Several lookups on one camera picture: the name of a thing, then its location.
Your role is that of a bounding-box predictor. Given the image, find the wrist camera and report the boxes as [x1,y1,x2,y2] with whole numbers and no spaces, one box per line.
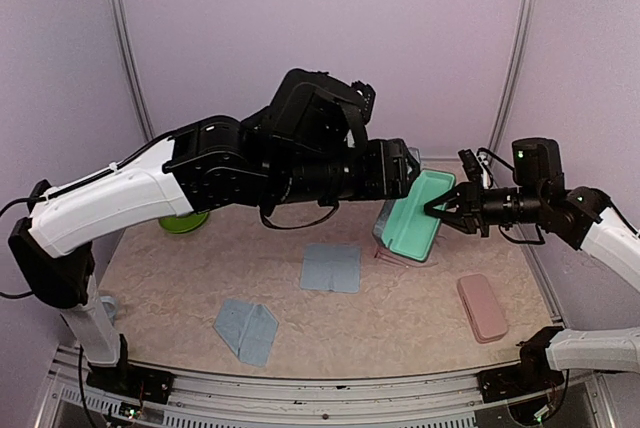
[458,149,494,189]
[351,81,376,125]

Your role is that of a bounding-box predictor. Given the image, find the red lens pink sunglasses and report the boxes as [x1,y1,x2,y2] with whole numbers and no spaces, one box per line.
[374,247,438,268]

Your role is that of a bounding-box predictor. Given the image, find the green plate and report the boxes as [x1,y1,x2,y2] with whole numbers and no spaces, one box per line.
[158,212,209,235]

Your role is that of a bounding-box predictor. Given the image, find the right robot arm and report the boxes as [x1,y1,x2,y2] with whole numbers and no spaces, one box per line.
[424,138,639,392]

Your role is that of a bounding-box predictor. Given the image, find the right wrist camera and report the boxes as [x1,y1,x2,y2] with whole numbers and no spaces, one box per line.
[458,149,494,189]

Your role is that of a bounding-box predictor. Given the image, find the front aluminium rail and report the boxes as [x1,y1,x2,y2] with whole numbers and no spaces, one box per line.
[47,345,609,428]

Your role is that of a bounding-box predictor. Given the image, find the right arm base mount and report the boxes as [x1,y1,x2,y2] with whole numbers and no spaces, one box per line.
[477,326,565,403]

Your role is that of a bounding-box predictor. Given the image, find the aluminium corner post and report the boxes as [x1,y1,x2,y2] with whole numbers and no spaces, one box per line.
[489,0,535,151]
[109,0,155,141]

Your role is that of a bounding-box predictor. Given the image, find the right aluminium corner post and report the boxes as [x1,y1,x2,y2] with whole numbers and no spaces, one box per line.
[489,0,535,151]

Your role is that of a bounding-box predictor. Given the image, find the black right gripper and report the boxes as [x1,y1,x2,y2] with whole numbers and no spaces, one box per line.
[426,173,547,236]

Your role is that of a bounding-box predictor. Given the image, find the pink glasses case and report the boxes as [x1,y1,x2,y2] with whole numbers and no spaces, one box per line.
[456,274,508,344]

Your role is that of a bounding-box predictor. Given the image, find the left aluminium corner post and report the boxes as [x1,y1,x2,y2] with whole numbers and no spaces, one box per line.
[109,0,155,141]

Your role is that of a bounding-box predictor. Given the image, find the grey-blue glasses case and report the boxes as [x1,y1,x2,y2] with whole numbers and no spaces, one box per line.
[372,169,456,261]

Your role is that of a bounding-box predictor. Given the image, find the square light blue cloth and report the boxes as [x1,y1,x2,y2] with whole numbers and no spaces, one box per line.
[300,243,361,294]

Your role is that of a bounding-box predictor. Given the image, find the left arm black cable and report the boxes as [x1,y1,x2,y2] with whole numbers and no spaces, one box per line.
[0,197,36,299]

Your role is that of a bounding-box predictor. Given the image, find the light blue mug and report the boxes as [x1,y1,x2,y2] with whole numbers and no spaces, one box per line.
[100,295,119,325]

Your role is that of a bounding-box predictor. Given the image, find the folded light blue cloth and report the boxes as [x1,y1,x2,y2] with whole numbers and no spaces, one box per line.
[214,299,279,367]

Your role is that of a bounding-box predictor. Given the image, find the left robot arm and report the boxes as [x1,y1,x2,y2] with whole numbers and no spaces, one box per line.
[8,68,420,393]

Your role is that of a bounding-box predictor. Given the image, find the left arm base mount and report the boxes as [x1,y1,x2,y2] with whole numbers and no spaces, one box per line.
[87,334,175,405]

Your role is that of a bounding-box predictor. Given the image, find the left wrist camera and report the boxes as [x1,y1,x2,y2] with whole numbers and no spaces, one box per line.
[351,81,376,125]

